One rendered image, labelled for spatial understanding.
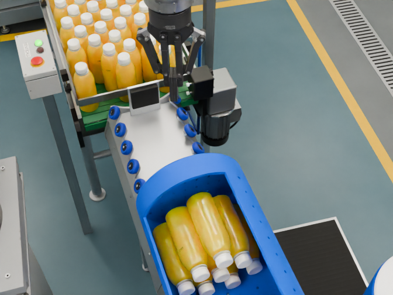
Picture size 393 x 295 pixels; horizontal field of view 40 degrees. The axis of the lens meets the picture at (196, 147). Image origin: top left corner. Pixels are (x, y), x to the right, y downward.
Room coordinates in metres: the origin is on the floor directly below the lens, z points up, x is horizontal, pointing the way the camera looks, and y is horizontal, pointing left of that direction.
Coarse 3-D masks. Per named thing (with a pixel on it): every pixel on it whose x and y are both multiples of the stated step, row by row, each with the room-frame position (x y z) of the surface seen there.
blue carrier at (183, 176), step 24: (168, 168) 0.75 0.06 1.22; (192, 168) 0.75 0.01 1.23; (216, 168) 0.75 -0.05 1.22; (240, 168) 0.80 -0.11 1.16; (144, 192) 0.72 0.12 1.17; (168, 192) 0.76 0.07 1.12; (192, 192) 0.78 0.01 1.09; (216, 192) 0.80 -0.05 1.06; (240, 192) 0.70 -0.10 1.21; (144, 216) 0.68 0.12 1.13; (264, 216) 0.67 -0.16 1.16; (264, 240) 0.58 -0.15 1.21; (264, 264) 0.61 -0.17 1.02; (288, 264) 0.54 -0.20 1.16; (168, 288) 0.50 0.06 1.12; (216, 288) 0.58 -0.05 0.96; (240, 288) 0.57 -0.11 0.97; (264, 288) 0.56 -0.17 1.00; (288, 288) 0.47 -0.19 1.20
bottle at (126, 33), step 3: (126, 24) 1.48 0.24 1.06; (114, 27) 1.47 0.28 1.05; (123, 27) 1.46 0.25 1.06; (126, 27) 1.47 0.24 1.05; (120, 30) 1.45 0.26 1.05; (123, 30) 1.45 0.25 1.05; (126, 30) 1.46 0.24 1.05; (129, 30) 1.47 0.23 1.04; (120, 33) 1.45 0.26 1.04; (123, 33) 1.45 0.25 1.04; (126, 33) 1.45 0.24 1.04; (129, 33) 1.46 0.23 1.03; (123, 36) 1.45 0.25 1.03; (126, 36) 1.45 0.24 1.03; (129, 36) 1.46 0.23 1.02; (123, 39) 1.44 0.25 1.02
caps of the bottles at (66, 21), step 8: (56, 0) 1.58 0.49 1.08; (64, 0) 1.58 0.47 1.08; (80, 0) 1.59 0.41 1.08; (112, 0) 1.58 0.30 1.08; (128, 0) 1.59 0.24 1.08; (72, 8) 1.53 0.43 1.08; (88, 8) 1.55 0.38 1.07; (96, 8) 1.55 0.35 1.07; (120, 8) 1.54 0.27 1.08; (128, 8) 1.54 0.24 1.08; (144, 8) 1.55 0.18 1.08; (88, 16) 1.49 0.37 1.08; (104, 16) 1.50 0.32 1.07; (64, 24) 1.45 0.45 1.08; (72, 24) 1.47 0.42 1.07
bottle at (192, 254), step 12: (168, 216) 0.69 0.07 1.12; (180, 216) 0.68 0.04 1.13; (168, 228) 0.67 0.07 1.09; (180, 228) 0.65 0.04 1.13; (192, 228) 0.65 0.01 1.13; (180, 240) 0.62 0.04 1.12; (192, 240) 0.62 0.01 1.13; (180, 252) 0.59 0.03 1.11; (192, 252) 0.59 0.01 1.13; (204, 252) 0.59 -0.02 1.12; (192, 264) 0.56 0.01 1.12; (204, 264) 0.56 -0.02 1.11
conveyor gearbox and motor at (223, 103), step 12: (216, 72) 1.46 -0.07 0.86; (228, 72) 1.46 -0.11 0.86; (216, 84) 1.40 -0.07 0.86; (228, 84) 1.40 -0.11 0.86; (216, 96) 1.36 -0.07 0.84; (228, 96) 1.38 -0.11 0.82; (216, 108) 1.36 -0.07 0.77; (228, 108) 1.38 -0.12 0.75; (240, 108) 1.43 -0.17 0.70; (204, 120) 1.40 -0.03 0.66; (216, 120) 1.37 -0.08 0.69; (228, 120) 1.40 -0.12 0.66; (204, 132) 1.39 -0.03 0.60; (216, 132) 1.37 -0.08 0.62; (228, 132) 1.41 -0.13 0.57; (216, 144) 1.37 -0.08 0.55
